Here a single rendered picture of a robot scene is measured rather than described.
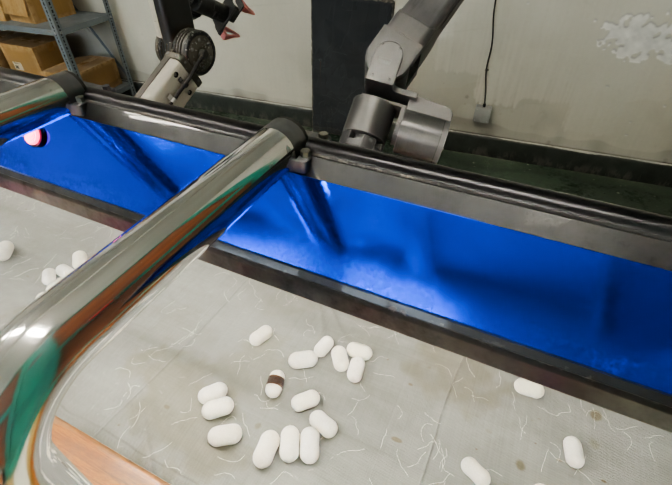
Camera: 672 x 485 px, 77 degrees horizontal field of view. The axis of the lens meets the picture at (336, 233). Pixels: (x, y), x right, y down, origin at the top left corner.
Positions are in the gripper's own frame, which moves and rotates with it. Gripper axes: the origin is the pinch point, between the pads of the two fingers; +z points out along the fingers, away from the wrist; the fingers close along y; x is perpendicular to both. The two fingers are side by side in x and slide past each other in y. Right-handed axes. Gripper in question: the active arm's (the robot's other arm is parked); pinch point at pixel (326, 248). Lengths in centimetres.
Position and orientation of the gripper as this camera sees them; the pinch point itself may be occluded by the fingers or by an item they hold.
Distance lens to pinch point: 52.2
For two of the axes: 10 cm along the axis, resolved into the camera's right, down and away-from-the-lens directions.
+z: -3.2, 9.4, -1.2
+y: 9.1, 2.7, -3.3
